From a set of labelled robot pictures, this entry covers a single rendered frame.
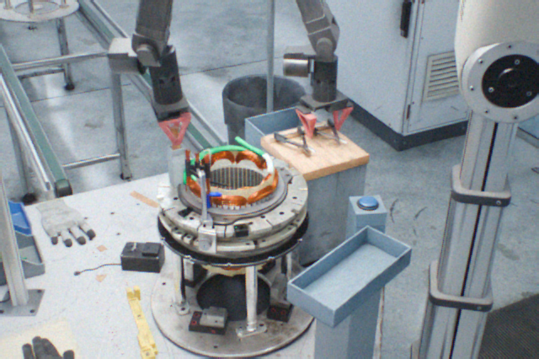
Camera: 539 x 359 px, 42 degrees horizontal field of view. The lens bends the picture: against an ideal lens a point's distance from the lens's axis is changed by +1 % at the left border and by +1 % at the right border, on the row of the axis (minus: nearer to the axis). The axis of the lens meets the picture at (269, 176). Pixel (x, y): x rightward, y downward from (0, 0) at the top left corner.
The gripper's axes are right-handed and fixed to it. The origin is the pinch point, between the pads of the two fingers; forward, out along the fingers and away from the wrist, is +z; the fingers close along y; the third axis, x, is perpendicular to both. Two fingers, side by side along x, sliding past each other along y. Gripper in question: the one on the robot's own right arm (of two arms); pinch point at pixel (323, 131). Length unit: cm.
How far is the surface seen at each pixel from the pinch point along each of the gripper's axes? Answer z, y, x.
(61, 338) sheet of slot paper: 29, 72, 7
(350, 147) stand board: 2.1, -3.4, 7.1
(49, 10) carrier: 27, 18, -209
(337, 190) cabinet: 9.8, 3.4, 11.8
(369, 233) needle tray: 3.3, 12.8, 36.6
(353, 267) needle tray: 5.8, 20.1, 41.6
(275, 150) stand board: 1.7, 13.5, -0.3
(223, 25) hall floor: 109, -143, -355
